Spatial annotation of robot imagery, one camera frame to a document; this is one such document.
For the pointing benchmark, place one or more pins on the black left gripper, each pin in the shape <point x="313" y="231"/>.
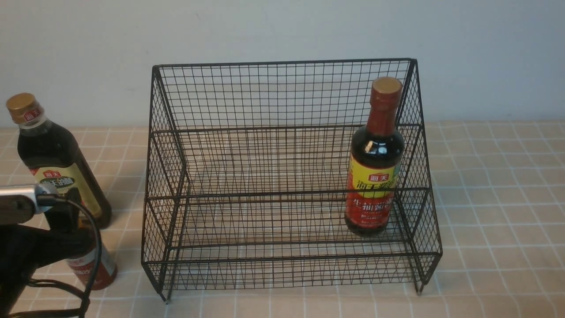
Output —
<point x="45" y="239"/>

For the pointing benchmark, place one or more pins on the red ketchup bottle yellow cap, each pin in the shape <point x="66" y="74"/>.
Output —
<point x="94" y="261"/>

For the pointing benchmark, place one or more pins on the dark vinegar bottle gold cap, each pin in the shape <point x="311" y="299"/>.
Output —
<point x="52" y="155"/>

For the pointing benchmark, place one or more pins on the soy sauce bottle red label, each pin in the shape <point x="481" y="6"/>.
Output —
<point x="375" y="157"/>

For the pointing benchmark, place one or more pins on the beige checkered tablecloth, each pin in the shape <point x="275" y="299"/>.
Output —
<point x="499" y="193"/>

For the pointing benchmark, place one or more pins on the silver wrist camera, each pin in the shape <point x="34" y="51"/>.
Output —
<point x="20" y="203"/>

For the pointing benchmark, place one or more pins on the black wire mesh shelf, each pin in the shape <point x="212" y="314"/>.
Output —
<point x="247" y="169"/>

